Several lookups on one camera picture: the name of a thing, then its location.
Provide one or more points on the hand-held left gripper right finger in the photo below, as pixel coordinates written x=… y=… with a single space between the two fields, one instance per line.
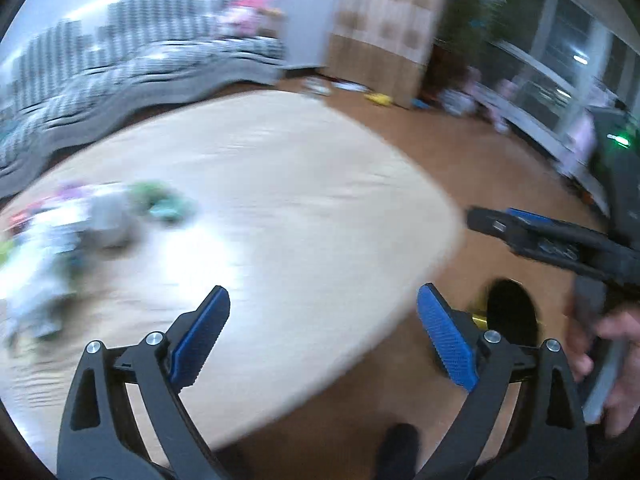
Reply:
x=447 y=340

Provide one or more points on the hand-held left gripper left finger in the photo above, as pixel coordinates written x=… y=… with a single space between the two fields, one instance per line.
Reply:
x=197 y=340

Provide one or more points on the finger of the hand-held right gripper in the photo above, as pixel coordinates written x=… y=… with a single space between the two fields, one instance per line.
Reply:
x=530 y=217
x=500 y=227

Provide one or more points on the black trash bin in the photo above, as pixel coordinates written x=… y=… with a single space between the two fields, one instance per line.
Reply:
x=512 y=312

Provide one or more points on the white plastic bag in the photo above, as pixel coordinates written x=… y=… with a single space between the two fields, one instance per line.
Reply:
x=35 y=275

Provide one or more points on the person's right hand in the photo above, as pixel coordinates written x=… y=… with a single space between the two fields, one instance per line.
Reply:
x=627 y=375

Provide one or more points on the black rounded object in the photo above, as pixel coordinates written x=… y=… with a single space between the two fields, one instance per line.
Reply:
x=400 y=452

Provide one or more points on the pink doll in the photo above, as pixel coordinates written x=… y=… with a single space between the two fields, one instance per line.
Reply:
x=492 y=97

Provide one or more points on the green wrapper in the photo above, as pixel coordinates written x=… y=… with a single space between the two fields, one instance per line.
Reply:
x=162 y=205

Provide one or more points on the grey crumpled wrapper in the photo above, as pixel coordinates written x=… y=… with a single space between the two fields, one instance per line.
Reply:
x=112 y=220

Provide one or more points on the yellow floor toy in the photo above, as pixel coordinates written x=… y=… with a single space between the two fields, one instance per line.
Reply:
x=377 y=99

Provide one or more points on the purple packet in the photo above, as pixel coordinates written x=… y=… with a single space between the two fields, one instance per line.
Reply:
x=75 y=191

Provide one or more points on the green potted plant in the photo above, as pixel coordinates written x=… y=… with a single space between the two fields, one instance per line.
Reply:
x=467 y=10

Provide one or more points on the white papers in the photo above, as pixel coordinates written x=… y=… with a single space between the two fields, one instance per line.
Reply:
x=316 y=87

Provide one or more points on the beige patterned curtain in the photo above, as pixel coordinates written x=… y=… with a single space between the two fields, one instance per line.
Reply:
x=385 y=15

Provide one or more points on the striped grey sofa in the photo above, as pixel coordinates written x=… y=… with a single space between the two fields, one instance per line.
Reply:
x=125 y=65

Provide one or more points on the pink plush toy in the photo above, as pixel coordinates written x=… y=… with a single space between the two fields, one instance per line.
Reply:
x=247 y=12

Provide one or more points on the white window frame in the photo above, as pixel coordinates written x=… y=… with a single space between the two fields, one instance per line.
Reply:
x=545 y=95

